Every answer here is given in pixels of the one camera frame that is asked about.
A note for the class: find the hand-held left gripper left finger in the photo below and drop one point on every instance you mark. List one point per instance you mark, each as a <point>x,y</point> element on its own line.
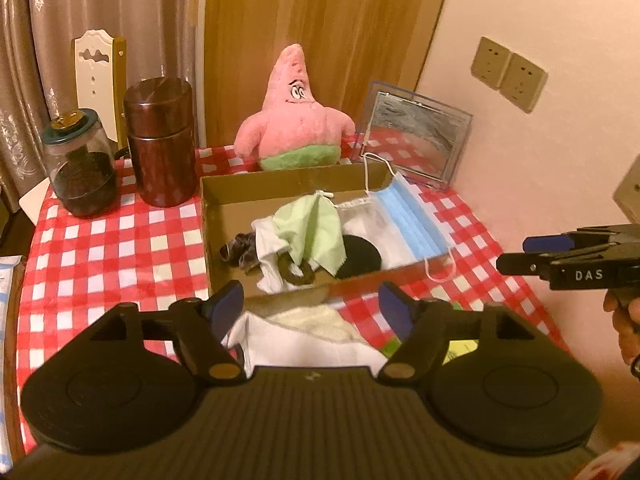
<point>226,307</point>

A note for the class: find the clear acrylic picture frame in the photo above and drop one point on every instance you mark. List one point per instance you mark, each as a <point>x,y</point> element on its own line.
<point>417,135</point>

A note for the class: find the grey patterned curtain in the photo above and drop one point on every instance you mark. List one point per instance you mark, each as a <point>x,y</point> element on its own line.
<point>50,35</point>

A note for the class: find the person's right hand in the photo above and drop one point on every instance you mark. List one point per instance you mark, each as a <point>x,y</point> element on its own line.
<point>625,330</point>

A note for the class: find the small white cloth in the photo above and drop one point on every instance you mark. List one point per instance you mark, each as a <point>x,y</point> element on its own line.
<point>269,250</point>

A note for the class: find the red checkered tablecloth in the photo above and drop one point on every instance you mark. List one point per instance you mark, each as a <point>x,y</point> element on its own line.
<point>115,260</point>

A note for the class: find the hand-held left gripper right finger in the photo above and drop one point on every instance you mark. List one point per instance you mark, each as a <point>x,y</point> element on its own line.
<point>395,307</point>

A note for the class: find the white wooden holder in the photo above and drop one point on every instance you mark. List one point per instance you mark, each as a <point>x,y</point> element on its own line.
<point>97,75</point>

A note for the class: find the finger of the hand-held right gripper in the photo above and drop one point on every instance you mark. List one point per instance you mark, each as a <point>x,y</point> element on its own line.
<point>522,264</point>
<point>542,244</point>

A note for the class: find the blue face mask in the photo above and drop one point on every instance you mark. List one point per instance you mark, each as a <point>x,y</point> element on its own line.
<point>412,220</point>

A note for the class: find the glass jar with dark contents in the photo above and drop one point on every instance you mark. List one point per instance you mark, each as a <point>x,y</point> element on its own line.
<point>80,165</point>

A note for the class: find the black round pad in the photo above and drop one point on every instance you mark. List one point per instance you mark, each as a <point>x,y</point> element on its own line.
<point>360,256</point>

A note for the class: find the brown cardboard box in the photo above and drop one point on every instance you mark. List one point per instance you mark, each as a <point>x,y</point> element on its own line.
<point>220,220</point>

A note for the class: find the wooden door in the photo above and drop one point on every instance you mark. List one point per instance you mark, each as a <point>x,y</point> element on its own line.
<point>320,20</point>

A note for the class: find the beige wall socket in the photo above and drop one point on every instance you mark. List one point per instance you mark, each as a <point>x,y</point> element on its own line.
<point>523,83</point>
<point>629,192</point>
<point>492,62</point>

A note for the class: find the cream fluffy towel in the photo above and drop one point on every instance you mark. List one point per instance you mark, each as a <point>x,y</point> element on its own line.
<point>312,321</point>

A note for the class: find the light green cloth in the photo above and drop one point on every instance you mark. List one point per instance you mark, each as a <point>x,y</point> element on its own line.
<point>312,230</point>

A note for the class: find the dark brown wooden canister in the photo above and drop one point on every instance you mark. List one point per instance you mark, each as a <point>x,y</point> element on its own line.
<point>160,140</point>

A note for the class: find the pink starfish plush toy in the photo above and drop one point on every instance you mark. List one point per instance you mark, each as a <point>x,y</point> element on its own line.
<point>295,120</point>

